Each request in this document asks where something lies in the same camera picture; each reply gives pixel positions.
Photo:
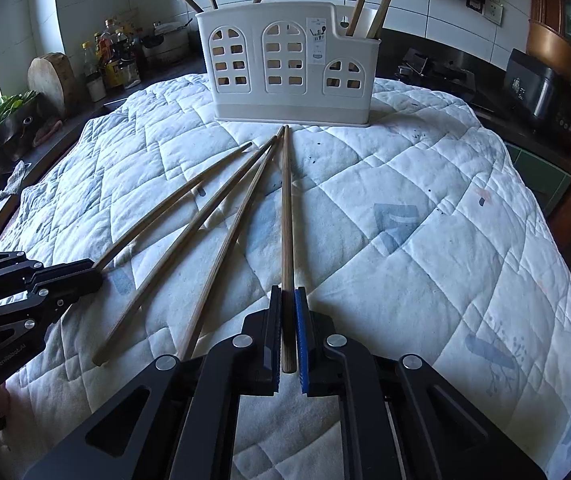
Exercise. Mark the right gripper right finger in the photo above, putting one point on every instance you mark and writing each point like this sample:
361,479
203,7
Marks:
401,419

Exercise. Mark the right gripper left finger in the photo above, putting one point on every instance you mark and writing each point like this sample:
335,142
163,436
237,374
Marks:
176,419

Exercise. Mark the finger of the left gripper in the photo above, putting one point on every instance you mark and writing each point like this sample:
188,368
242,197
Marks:
66,283

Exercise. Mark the grey dish rag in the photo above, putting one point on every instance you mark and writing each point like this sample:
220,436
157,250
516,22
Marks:
15,180

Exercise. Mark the metal bowl with greens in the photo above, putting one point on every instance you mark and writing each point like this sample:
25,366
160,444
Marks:
13,111

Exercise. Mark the white quilted cloth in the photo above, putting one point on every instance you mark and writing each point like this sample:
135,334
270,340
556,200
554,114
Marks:
415,234

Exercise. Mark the small white jar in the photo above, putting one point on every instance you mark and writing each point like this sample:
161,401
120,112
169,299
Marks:
95,87

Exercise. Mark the round wooden cutting board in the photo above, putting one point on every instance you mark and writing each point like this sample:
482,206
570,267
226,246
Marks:
51,75

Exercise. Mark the oil bottle yellow label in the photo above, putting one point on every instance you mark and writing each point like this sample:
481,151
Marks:
113,49

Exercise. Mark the metal cooking pot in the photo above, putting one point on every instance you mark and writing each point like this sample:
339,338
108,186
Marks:
166,41

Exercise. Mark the white plastic utensil holder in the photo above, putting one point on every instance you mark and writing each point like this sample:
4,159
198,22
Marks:
292,62

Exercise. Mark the black rice cooker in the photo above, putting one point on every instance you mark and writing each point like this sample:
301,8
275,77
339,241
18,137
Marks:
542,98

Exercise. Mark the copper pot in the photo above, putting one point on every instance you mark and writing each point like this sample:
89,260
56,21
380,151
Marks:
545,44

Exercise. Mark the white wall socket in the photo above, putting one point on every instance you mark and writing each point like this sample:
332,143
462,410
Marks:
493,12

